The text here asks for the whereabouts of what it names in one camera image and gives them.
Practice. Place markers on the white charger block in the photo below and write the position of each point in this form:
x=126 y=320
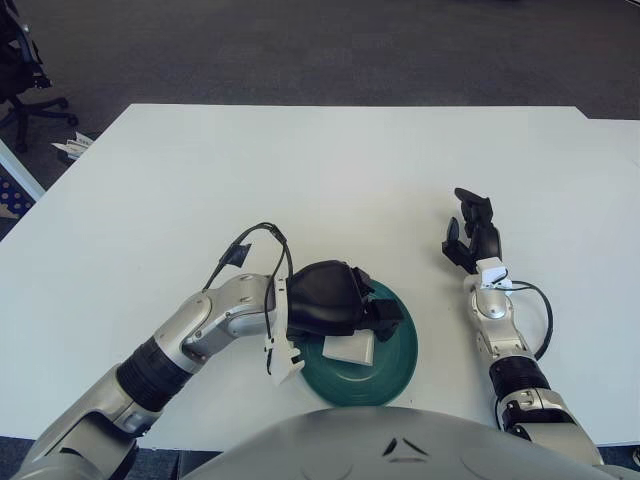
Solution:
x=350 y=350

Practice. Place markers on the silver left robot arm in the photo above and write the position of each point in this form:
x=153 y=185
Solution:
x=150 y=370

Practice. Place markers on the white paper scraps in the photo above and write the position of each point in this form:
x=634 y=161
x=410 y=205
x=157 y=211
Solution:
x=75 y=145

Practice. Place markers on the blue dotted floor mat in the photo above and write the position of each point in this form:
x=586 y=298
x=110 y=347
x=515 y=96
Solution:
x=12 y=197

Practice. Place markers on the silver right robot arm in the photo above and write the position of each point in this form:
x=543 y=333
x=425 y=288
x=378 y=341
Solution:
x=520 y=375

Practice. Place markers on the silver robot torso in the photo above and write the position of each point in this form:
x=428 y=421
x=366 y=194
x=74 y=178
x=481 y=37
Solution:
x=375 y=445

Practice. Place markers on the black office chair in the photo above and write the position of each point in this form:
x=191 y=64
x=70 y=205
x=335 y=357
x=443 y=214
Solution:
x=15 y=60

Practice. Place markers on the green round plate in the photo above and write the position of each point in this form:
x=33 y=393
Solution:
x=390 y=370

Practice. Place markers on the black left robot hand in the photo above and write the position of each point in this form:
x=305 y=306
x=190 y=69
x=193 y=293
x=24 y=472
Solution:
x=325 y=295

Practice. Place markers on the white desk frame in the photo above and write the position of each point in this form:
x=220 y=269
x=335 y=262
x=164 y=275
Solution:
x=22 y=177

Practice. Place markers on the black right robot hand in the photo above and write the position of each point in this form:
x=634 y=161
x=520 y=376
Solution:
x=487 y=242

